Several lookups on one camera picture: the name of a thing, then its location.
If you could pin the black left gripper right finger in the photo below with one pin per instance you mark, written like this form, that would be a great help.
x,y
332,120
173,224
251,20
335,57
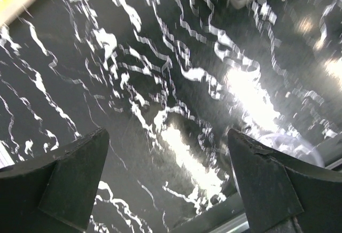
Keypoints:
x,y
281,193

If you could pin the clear drinking glass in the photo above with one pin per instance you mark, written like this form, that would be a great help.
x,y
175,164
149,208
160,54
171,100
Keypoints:
x,y
295,147

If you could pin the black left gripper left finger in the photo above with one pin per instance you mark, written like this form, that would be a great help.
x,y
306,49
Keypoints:
x,y
54,192

